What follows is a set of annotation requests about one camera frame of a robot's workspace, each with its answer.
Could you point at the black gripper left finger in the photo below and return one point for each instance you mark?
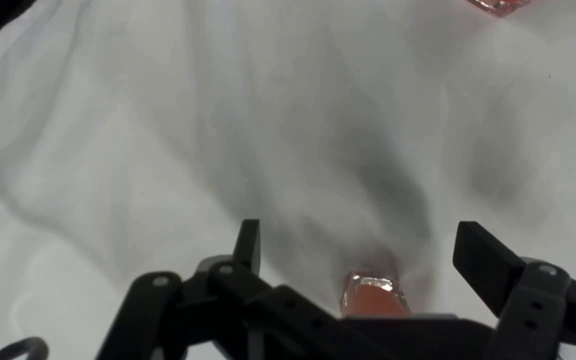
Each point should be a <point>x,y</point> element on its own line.
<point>224,303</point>

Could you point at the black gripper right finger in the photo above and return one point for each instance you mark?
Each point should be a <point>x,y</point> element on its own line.
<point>534,301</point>

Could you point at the orange nail polish bottle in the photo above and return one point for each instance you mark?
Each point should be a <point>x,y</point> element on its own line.
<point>369,295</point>

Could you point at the red nail polish bottle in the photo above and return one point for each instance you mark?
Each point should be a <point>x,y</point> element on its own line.
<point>498,7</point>

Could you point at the white tablecloth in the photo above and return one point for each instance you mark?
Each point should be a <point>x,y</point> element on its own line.
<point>137,135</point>

